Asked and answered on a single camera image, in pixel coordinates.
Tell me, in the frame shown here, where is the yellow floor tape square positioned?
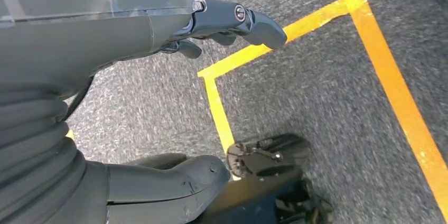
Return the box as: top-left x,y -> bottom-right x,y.
198,0 -> 448,221

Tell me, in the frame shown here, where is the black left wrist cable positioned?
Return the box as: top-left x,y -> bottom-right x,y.
55,75 -> 95,123

